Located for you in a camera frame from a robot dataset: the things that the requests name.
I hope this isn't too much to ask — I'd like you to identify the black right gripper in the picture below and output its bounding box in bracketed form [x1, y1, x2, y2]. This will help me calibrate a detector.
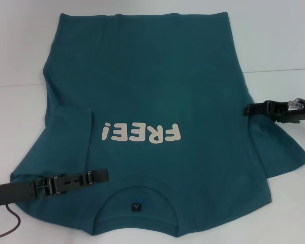
[242, 101, 305, 124]

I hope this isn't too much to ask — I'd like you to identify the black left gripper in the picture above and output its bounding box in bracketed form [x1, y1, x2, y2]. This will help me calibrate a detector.
[0, 168, 110, 208]

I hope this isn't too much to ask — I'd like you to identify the teal t-shirt with FREE print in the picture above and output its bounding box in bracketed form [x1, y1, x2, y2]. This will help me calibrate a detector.
[10, 11, 305, 231]

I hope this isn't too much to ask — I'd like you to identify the dark left gripper cable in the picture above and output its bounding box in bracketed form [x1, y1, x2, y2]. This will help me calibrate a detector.
[0, 203, 22, 232]

